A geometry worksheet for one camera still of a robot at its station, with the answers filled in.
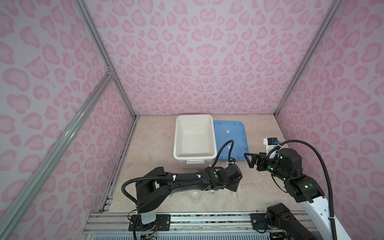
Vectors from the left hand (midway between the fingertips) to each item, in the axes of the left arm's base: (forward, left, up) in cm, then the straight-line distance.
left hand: (235, 179), depth 78 cm
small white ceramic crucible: (-4, +11, -7) cm, 14 cm away
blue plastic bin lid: (+39, -2, -9) cm, 40 cm away
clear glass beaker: (-6, +21, -9) cm, 23 cm away
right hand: (+6, -6, +16) cm, 18 cm away
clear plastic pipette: (-9, +34, -9) cm, 36 cm away
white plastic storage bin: (+28, +21, -8) cm, 36 cm away
